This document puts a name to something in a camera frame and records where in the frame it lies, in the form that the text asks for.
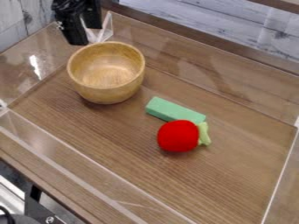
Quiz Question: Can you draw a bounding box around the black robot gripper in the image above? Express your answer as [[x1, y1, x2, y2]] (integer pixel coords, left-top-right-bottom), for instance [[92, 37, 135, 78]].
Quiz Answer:
[[51, 0, 102, 46]]

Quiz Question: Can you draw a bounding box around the green rectangular block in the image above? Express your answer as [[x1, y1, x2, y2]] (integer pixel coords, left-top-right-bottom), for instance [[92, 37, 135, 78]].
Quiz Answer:
[[144, 97, 207, 124]]

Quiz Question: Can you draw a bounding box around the light wooden bowl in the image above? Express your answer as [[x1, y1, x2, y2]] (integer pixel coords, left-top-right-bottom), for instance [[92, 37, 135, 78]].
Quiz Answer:
[[67, 41, 146, 104]]

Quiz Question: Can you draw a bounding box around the red plush apple toy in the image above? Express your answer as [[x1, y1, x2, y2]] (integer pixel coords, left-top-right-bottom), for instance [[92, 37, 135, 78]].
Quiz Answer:
[[156, 120, 211, 152]]

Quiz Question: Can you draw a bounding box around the clear acrylic front barrier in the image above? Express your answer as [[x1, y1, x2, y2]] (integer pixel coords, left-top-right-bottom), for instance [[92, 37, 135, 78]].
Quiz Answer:
[[0, 100, 196, 224]]

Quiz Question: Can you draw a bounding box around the clear acrylic corner bracket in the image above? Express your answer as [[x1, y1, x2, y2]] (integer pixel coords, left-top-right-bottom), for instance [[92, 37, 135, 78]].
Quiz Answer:
[[80, 11, 114, 44]]

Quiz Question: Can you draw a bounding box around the black table leg bracket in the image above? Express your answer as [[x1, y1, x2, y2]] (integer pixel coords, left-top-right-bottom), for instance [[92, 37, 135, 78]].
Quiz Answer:
[[24, 185, 67, 224]]

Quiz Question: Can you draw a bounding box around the black cable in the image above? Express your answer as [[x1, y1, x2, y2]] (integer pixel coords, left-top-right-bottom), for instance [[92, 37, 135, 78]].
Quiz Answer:
[[0, 205, 16, 224]]

